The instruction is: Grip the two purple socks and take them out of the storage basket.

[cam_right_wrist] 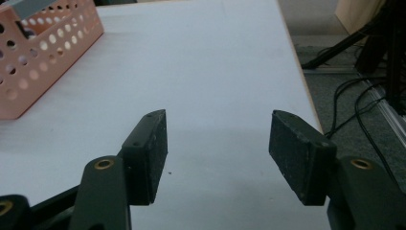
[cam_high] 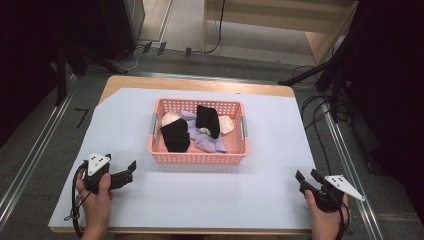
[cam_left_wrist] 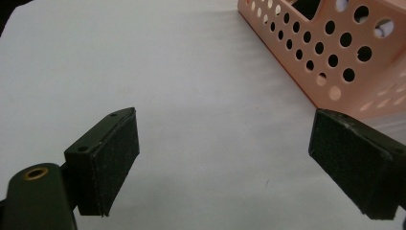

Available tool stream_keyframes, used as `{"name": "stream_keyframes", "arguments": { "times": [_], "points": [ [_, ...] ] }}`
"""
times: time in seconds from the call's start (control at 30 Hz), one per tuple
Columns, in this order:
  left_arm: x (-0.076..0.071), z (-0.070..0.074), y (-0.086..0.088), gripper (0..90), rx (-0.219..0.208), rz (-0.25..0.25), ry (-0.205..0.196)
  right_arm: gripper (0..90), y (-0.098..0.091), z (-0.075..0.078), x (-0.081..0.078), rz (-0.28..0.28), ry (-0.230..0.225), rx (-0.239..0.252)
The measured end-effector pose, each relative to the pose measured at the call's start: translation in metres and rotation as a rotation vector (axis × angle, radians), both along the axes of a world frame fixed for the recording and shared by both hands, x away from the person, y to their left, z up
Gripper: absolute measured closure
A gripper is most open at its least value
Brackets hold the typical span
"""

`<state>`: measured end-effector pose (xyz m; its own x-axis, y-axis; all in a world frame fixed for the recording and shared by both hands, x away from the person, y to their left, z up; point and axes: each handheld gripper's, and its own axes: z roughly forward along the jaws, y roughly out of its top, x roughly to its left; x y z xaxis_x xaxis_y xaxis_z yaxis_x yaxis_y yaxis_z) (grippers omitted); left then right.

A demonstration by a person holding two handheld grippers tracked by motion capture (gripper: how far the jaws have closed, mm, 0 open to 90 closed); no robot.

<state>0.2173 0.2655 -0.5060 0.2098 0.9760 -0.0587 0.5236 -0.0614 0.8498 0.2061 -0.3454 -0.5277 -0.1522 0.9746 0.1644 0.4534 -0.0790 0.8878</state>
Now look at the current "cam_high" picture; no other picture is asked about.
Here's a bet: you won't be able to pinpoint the hanging black cable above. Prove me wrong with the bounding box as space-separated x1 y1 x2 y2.
203 0 227 55

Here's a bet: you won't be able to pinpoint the metal floor rail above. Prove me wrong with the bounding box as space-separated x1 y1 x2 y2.
322 99 384 240
0 74 78 231

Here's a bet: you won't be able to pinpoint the white floor cable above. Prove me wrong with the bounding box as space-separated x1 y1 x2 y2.
111 44 144 72

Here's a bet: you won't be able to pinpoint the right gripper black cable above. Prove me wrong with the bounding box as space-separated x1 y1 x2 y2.
334 199 352 240

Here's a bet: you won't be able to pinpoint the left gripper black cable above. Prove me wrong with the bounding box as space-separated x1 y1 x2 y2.
63 162 92 240

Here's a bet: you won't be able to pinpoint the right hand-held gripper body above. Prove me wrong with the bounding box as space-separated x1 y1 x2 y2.
299 174 366 213

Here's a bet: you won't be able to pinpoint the wooden table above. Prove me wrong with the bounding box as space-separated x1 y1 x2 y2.
49 74 313 235

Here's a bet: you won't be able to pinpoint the person's right hand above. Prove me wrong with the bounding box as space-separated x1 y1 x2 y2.
304 189 350 240

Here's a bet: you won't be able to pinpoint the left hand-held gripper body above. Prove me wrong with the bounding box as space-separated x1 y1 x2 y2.
82 152 134 195

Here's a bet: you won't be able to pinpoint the black tripod stand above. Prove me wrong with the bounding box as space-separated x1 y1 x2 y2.
278 29 359 124

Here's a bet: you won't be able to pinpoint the black sock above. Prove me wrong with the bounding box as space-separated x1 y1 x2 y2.
159 117 191 154
194 104 222 140

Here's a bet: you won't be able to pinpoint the black stand post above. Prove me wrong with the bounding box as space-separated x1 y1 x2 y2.
54 43 68 107

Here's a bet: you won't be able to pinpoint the light wooden shelf unit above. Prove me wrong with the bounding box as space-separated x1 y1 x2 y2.
201 0 361 66

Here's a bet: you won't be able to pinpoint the pink plastic basket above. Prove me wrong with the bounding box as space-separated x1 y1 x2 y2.
147 97 250 165

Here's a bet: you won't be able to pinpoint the white table sheet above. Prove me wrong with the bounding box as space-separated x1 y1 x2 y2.
47 87 317 231

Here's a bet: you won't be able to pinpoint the dark cabinet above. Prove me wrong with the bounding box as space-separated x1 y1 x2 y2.
66 0 146 74

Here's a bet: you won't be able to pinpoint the purple sock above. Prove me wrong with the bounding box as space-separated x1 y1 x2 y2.
179 109 228 154

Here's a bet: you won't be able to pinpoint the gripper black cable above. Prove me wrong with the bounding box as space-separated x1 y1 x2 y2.
334 199 352 240
63 162 92 240

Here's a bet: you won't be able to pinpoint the cream sock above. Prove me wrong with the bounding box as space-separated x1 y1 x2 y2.
218 114 236 136
161 111 183 128

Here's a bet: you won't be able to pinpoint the black floor cables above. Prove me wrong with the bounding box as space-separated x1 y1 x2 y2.
291 64 351 176

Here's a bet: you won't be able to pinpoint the person's left hand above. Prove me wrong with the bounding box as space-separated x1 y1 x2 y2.
75 172 115 232

